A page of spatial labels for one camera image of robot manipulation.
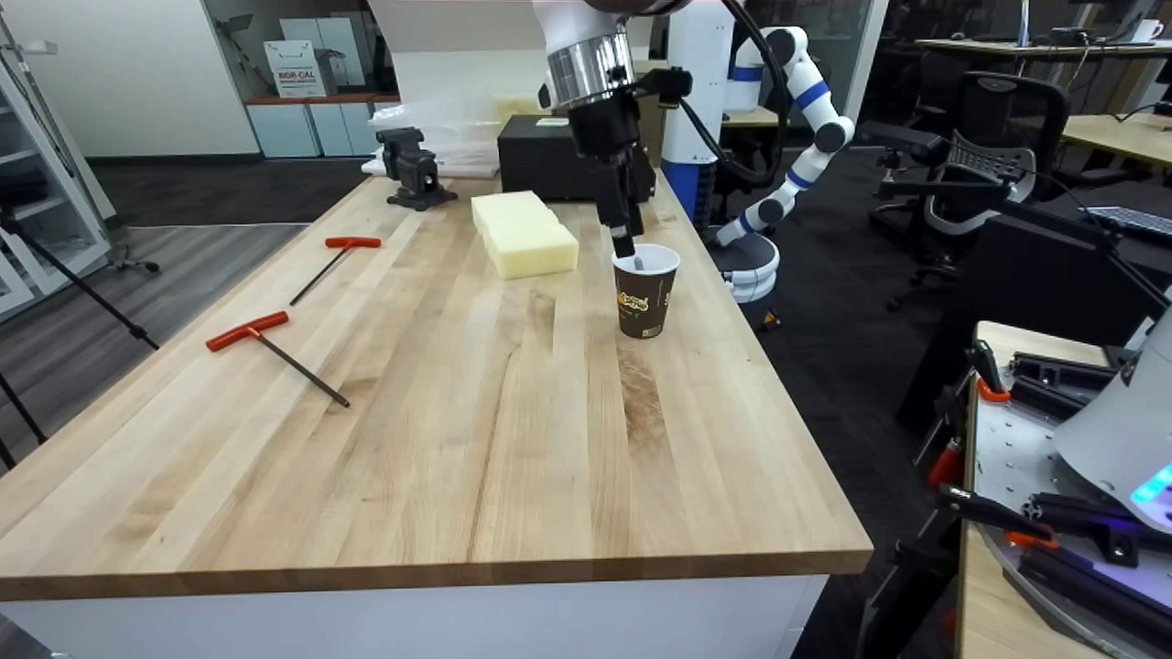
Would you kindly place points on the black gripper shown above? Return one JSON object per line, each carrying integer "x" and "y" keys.
{"x": 607, "y": 124}

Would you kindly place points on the black grey marker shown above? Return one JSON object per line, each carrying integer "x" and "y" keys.
{"x": 633, "y": 253}

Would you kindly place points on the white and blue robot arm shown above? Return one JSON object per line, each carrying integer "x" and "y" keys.
{"x": 799, "y": 75}

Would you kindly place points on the brown paper cup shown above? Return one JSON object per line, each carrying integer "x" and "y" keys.
{"x": 647, "y": 297}

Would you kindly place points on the black control box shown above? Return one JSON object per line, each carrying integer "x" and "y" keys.
{"x": 545, "y": 158}

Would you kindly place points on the yellow foam block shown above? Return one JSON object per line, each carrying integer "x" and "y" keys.
{"x": 527, "y": 233}

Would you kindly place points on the black bench vise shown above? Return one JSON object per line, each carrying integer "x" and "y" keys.
{"x": 414, "y": 165}

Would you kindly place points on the white low cabinet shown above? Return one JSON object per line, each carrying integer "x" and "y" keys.
{"x": 306, "y": 130}

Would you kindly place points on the white red poster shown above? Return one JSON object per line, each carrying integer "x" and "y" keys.
{"x": 296, "y": 69}

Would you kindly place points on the black mesh office chair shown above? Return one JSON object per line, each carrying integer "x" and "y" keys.
{"x": 994, "y": 158}

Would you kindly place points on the red black clamp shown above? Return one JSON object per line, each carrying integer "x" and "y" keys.
{"x": 950, "y": 463}

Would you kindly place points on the black hand tool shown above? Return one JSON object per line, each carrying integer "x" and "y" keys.
{"x": 1055, "y": 380}

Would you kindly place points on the grey perforated metal plate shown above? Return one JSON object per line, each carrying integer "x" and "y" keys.
{"x": 1020, "y": 451}

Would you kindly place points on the black stand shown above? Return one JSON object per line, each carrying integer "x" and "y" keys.
{"x": 910, "y": 586}

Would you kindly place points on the wooden desk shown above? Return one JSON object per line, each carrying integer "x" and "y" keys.
{"x": 1122, "y": 133}

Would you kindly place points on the grey tilted panel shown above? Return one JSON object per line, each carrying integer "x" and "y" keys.
{"x": 1122, "y": 425}

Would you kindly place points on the wooden side workbench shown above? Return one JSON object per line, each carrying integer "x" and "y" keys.
{"x": 977, "y": 608}

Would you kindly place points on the black bar clamp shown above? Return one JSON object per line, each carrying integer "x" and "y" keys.
{"x": 1075, "y": 515}

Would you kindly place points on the black tripod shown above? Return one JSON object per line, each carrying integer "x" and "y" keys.
{"x": 87, "y": 286}

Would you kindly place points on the white shelving unit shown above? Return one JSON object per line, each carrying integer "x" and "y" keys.
{"x": 50, "y": 185}

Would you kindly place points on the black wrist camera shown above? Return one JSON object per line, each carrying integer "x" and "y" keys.
{"x": 669, "y": 86}

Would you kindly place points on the white blue robot pedestal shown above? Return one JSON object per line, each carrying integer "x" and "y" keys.
{"x": 697, "y": 75}

